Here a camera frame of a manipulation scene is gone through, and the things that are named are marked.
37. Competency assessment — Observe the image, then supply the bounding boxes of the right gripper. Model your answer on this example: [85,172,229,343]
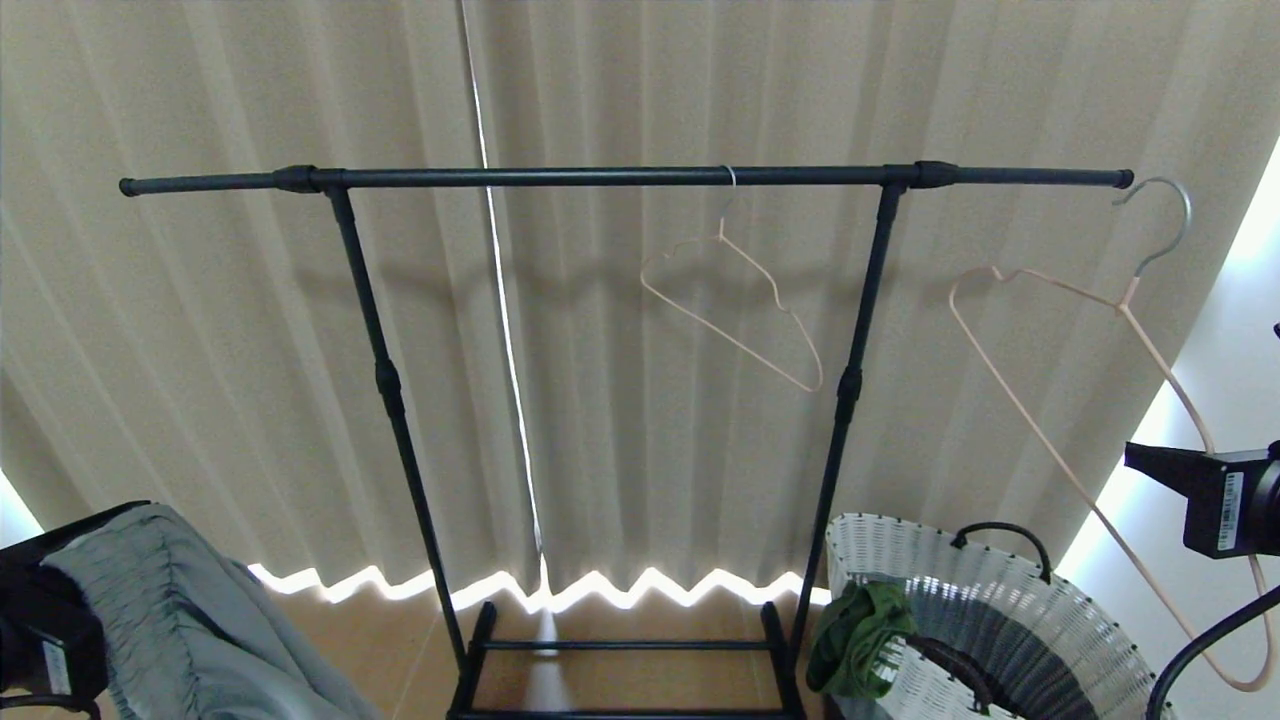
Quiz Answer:
[1185,447,1280,558]

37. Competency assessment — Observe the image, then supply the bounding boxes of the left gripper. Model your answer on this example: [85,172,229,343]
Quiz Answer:
[0,545,109,701]

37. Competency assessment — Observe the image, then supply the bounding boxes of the pale grey shorts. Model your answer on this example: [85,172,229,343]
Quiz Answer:
[40,503,386,720]

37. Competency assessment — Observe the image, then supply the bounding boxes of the pink clothes hanger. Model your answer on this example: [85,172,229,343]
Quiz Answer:
[640,165,825,394]
[948,177,1276,693]

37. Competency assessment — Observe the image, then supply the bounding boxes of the white laundry basket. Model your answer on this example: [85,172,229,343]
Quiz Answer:
[825,512,1176,720]

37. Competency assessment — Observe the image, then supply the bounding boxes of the black clothes rack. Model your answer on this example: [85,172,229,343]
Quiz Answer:
[118,160,1136,720]

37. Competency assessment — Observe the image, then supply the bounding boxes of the green printed garment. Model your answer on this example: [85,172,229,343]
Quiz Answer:
[805,578,918,699]

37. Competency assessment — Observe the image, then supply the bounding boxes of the beige curtain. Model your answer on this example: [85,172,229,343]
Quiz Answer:
[0,0,1280,611]

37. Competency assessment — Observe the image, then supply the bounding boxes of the black cable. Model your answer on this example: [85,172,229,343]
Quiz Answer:
[0,693,101,720]
[1147,585,1280,720]

